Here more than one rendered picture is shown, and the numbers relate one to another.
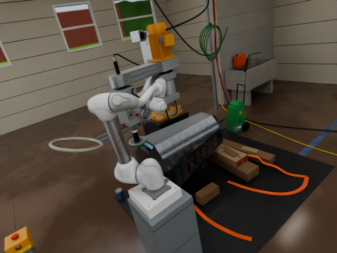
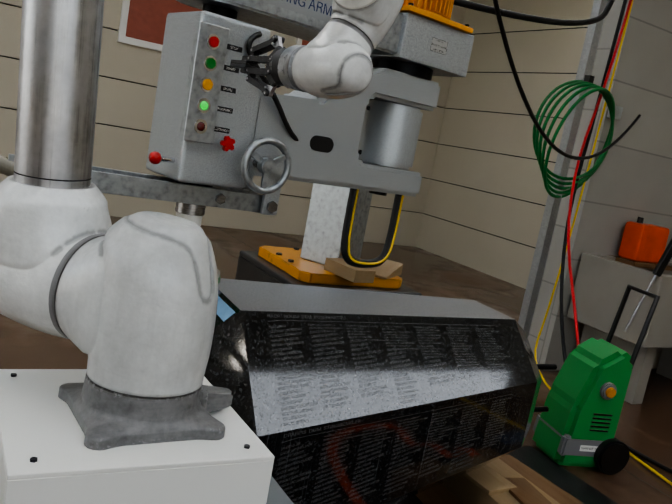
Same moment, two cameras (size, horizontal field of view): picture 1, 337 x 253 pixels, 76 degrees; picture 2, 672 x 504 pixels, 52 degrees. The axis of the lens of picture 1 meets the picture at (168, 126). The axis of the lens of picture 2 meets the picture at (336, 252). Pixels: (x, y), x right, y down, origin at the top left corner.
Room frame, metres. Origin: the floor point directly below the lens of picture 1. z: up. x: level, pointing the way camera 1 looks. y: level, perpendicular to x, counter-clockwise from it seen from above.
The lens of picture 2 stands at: (0.52, -0.04, 1.30)
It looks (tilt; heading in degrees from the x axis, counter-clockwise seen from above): 9 degrees down; 1
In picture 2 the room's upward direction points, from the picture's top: 11 degrees clockwise
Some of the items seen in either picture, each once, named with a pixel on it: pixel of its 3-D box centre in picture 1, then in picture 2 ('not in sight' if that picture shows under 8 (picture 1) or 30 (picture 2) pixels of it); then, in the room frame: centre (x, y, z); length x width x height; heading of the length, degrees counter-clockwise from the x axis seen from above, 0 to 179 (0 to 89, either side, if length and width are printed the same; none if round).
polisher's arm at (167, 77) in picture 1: (154, 96); (324, 135); (2.59, 0.10, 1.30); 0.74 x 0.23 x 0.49; 131
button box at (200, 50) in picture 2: (127, 105); (204, 84); (2.22, 0.39, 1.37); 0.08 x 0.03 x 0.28; 131
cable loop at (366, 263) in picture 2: (171, 107); (372, 221); (2.78, -0.10, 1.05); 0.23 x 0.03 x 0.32; 131
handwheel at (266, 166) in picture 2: (144, 113); (259, 164); (2.34, 0.24, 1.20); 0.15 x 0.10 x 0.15; 131
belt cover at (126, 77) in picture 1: (145, 72); (329, 25); (2.58, 0.14, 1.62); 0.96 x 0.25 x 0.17; 131
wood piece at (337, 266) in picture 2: (169, 114); (349, 270); (3.17, -0.05, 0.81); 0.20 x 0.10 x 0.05; 40
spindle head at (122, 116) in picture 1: (133, 104); (232, 111); (2.40, 0.35, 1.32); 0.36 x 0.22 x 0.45; 131
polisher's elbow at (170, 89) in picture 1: (167, 86); (388, 135); (2.78, -0.09, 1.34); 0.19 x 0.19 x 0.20
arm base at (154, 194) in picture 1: (157, 185); (156, 395); (1.40, 0.18, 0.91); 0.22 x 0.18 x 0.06; 126
